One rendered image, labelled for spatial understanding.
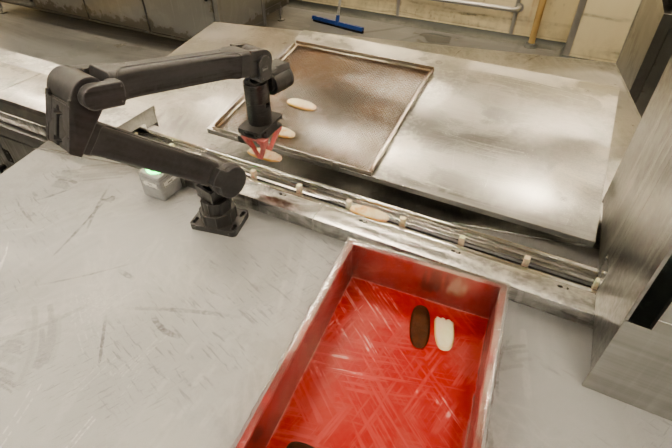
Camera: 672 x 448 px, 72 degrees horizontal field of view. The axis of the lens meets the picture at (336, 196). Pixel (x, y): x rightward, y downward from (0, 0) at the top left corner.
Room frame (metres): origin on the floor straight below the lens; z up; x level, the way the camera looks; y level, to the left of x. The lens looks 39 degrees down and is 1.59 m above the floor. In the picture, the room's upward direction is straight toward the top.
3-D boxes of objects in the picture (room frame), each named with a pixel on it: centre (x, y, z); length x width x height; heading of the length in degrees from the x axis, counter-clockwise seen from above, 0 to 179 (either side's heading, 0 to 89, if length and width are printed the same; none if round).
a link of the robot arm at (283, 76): (1.01, 0.16, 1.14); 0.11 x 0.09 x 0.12; 142
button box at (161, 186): (0.97, 0.46, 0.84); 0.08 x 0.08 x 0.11; 64
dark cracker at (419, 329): (0.54, -0.16, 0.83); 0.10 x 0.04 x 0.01; 169
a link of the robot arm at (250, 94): (0.98, 0.18, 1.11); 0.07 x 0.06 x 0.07; 142
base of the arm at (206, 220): (0.85, 0.28, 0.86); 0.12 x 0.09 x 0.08; 75
